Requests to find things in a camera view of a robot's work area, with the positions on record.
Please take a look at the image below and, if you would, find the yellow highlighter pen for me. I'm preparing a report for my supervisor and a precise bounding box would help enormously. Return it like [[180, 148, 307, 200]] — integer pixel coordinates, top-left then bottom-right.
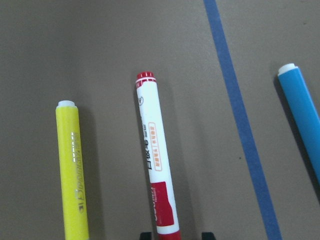
[[55, 100, 90, 240]]

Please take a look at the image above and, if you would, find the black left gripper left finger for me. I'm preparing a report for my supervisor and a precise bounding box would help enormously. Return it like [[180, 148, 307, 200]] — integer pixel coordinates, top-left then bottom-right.
[[139, 232, 152, 240]]

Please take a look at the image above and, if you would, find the red and white marker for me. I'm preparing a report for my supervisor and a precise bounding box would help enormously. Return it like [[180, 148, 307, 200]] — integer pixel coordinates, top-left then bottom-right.
[[135, 71, 182, 240]]

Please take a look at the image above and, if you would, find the blue highlighter pen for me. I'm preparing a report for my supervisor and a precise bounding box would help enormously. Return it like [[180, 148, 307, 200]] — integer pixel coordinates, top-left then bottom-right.
[[277, 63, 320, 180]]

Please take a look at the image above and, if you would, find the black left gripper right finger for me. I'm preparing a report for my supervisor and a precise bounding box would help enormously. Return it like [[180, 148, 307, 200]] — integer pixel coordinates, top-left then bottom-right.
[[201, 232, 214, 240]]

